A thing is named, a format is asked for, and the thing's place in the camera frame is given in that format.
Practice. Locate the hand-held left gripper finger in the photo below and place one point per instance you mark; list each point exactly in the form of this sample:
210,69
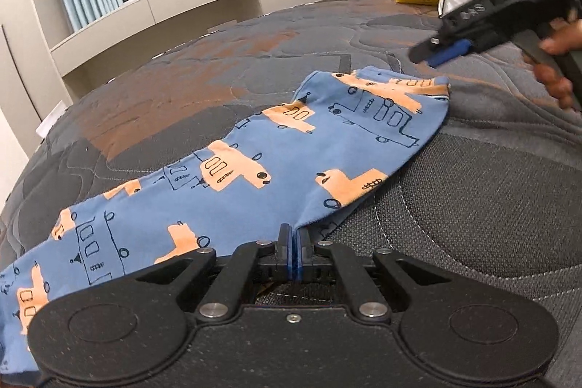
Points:
297,267
291,267

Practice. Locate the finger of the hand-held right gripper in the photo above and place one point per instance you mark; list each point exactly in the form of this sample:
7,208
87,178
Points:
448,51

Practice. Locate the blue printed pants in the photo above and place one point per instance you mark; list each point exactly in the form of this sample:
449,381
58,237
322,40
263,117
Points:
282,151

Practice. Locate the person's right hand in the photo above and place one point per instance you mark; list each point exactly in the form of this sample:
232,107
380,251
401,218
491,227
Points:
557,85

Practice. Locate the dark grey mattress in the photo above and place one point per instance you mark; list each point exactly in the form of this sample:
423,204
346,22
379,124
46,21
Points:
477,210

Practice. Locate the grey quilted mattress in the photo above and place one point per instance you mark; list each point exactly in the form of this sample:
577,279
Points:
182,97

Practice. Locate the beige window sill cabinet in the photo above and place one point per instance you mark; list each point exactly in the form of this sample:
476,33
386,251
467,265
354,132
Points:
204,1

